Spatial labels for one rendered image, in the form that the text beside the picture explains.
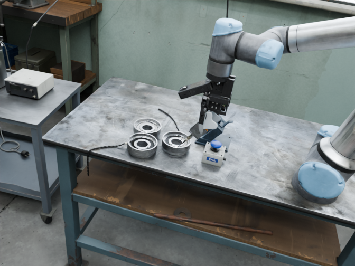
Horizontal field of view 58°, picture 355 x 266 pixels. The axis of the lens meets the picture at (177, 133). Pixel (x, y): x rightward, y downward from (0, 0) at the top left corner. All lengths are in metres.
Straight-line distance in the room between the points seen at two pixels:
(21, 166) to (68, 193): 0.72
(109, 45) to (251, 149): 1.97
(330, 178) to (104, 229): 1.34
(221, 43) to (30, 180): 1.38
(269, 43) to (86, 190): 0.89
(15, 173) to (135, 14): 1.54
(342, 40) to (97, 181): 1.01
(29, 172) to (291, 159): 1.40
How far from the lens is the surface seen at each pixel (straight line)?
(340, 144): 0.90
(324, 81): 2.76
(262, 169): 1.18
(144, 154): 1.09
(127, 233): 1.91
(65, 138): 1.21
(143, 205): 1.30
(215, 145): 1.10
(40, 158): 1.65
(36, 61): 2.88
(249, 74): 2.71
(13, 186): 1.90
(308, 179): 0.94
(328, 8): 2.52
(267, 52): 0.87
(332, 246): 1.40
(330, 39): 0.96
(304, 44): 0.97
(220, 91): 0.98
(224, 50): 0.91
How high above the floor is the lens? 1.49
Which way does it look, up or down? 33 degrees down
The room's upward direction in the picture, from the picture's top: 8 degrees clockwise
